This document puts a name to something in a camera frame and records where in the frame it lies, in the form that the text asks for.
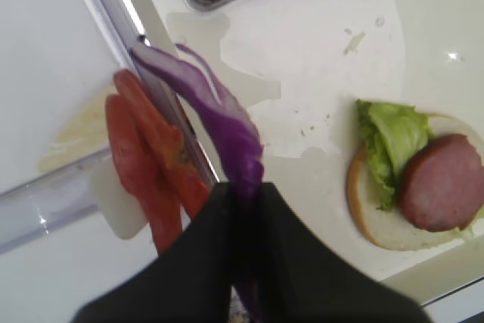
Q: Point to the left upper clear holder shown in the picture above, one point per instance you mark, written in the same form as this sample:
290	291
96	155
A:
49	202

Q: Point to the inner red tomato slice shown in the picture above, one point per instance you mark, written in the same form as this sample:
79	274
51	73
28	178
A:
166	142

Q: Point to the red tomato slice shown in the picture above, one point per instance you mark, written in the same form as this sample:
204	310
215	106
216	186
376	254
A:
166	142
141	176

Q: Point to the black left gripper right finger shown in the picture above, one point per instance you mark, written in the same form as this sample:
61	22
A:
303	280

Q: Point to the pink ham slice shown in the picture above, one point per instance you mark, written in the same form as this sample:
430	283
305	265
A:
442	185

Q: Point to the purple cabbage leaf piece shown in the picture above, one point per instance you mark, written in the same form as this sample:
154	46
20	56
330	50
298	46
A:
237	142

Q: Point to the cream metal tray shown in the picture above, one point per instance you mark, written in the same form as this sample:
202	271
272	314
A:
298	65

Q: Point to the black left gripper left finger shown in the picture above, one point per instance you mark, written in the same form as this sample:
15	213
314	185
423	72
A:
190	282

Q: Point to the white tomato support block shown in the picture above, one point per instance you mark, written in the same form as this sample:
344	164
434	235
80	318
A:
122	212

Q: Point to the green lettuce leaf on bun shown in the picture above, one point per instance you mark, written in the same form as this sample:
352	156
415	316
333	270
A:
392	134

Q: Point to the outer red tomato slice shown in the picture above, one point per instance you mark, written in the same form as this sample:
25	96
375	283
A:
141	176

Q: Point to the bottom bun slice on tray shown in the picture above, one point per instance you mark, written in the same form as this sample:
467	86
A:
390	229

